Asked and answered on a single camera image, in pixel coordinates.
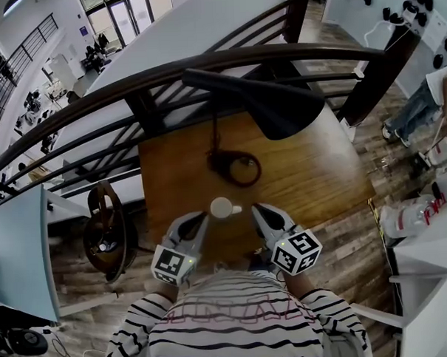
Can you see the yellow black striped strip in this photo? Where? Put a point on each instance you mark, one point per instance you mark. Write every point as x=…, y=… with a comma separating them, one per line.
x=375, y=219

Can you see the white counter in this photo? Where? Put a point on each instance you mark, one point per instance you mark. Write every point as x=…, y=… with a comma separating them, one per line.
x=432, y=294

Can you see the black cone-shade desk lamp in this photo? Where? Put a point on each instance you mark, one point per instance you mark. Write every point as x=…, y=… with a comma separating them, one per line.
x=280, y=112

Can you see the light blue table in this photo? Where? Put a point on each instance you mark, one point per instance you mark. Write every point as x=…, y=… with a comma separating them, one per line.
x=20, y=257

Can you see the glass entrance doors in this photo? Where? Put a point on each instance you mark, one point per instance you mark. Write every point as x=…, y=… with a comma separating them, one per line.
x=127, y=15

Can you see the black office chair base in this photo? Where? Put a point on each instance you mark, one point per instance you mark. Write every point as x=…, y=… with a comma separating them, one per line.
x=27, y=341

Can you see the white mug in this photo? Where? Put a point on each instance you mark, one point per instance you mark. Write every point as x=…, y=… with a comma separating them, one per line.
x=221, y=207

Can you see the person's right forearm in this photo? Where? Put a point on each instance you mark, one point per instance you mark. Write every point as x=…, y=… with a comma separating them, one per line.
x=296, y=283

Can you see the person's left forearm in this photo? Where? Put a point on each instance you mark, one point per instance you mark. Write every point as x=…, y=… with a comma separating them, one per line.
x=171, y=289

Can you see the person in patterned white shirt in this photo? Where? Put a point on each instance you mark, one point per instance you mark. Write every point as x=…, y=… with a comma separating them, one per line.
x=233, y=321

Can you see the white broom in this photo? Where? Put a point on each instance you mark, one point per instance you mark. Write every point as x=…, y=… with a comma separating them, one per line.
x=434, y=146

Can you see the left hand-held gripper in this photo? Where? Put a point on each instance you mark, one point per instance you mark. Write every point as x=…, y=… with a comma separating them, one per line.
x=171, y=263

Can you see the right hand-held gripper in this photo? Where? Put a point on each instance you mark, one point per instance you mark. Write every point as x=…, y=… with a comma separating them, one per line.
x=295, y=250

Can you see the black metal balcony railing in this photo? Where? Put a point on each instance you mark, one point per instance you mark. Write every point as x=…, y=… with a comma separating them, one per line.
x=25, y=53

